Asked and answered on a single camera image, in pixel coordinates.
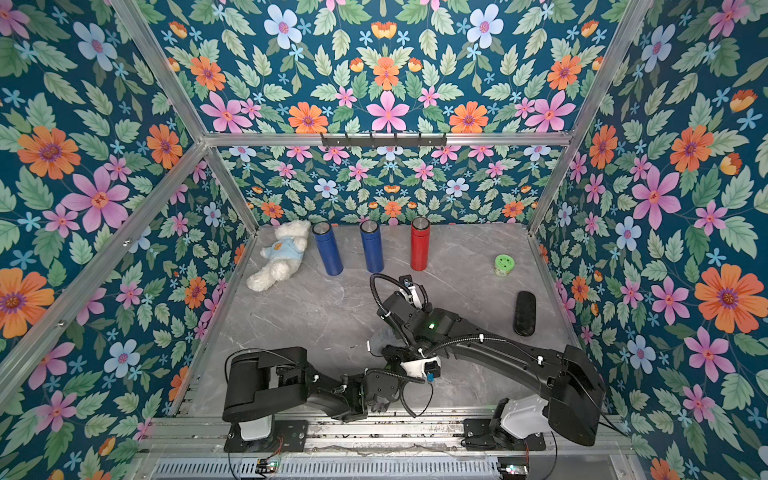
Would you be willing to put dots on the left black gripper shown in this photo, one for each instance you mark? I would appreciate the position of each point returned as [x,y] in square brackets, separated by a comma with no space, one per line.
[397,356]

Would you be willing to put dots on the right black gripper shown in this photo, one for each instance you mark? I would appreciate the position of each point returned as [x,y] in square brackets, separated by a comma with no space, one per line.
[399,305]

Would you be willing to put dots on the red thermos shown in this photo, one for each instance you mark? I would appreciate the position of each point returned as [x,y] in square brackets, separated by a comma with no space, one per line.
[420,241]

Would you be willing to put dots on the blue thermos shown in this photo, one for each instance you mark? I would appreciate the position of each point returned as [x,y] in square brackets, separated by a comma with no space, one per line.
[372,246]
[327,248]

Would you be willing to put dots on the grey microfibre cloth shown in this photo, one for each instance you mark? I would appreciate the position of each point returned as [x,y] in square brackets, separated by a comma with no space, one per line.
[382,338]

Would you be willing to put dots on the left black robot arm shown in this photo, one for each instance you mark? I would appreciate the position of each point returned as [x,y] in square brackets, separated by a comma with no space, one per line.
[262,383]

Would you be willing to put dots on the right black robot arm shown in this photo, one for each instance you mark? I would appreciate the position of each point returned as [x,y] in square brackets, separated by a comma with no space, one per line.
[569,389]

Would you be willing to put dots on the green round lid container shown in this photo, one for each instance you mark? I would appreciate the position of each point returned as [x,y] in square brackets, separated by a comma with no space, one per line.
[503,265]

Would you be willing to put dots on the black oval case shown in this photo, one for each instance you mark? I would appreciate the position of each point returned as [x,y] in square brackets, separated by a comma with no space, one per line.
[525,316]

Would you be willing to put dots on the white teddy bear toy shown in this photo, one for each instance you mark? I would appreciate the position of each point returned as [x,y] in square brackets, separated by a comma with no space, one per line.
[284,256]

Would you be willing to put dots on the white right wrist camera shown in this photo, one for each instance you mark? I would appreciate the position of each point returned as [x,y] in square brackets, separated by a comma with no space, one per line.
[411,291]

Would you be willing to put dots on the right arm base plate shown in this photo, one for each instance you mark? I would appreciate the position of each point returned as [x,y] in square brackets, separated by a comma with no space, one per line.
[486,434]

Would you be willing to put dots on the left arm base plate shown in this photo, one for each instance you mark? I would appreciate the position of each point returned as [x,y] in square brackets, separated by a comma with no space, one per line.
[267,435]

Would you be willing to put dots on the black hook rail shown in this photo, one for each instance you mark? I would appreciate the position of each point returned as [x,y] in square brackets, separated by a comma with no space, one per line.
[370,140]

